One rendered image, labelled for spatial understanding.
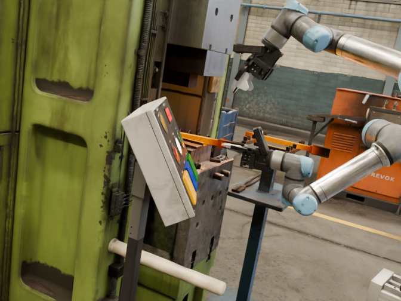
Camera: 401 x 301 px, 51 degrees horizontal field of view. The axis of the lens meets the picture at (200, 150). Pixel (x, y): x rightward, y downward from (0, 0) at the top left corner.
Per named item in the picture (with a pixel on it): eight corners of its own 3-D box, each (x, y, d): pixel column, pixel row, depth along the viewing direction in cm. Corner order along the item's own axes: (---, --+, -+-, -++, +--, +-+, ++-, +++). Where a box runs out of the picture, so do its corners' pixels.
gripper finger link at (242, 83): (238, 100, 144) (255, 78, 141) (225, 89, 145) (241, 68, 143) (241, 100, 147) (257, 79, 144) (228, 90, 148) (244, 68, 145)
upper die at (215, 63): (223, 77, 173) (227, 54, 171) (203, 76, 155) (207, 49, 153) (139, 62, 189) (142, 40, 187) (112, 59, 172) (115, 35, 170)
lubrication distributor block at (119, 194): (124, 220, 149) (129, 183, 146) (114, 224, 144) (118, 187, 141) (116, 217, 151) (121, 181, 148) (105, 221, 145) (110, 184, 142)
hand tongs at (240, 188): (267, 170, 255) (267, 168, 254) (273, 172, 253) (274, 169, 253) (231, 191, 201) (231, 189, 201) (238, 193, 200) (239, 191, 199)
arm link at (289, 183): (284, 209, 153) (290, 181, 150) (277, 199, 163) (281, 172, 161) (305, 211, 153) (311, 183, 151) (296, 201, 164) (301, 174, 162)
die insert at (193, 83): (196, 87, 175) (198, 73, 174) (188, 87, 168) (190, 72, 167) (136, 76, 187) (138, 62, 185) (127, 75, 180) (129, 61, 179)
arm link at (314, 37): (341, 36, 132) (317, 18, 137) (323, 30, 124) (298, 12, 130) (326, 57, 135) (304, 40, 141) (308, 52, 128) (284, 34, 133)
